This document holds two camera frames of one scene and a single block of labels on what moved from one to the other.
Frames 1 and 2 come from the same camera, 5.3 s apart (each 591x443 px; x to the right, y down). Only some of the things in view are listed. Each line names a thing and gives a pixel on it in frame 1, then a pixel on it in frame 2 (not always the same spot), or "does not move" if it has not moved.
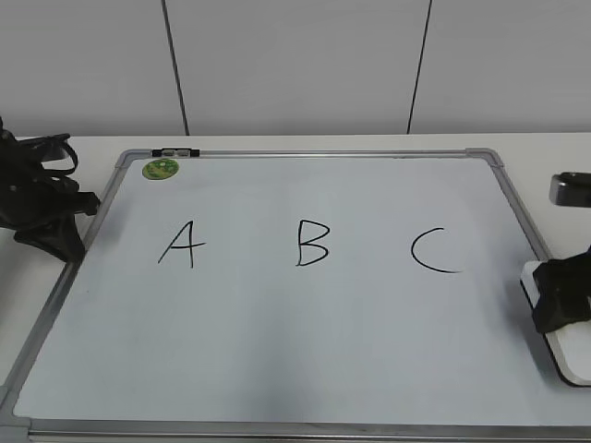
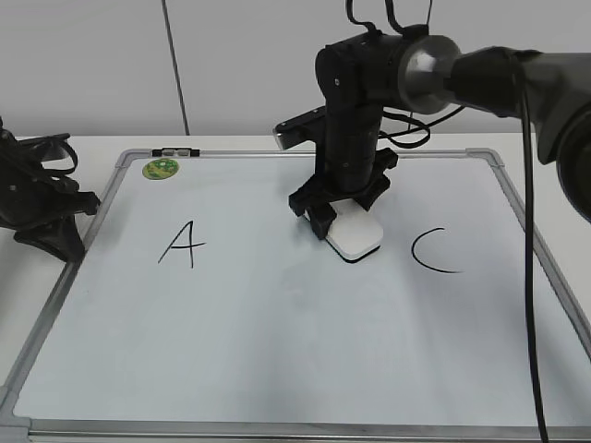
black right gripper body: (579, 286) -> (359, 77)
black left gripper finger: (62, 238) does not move
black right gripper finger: (561, 309) -> (376, 188)
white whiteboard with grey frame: (297, 295) does not move
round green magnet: (160, 169) does not move
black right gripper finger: (556, 279) -> (321, 216)
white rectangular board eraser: (570, 344) -> (355, 233)
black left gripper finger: (86, 202) does not move
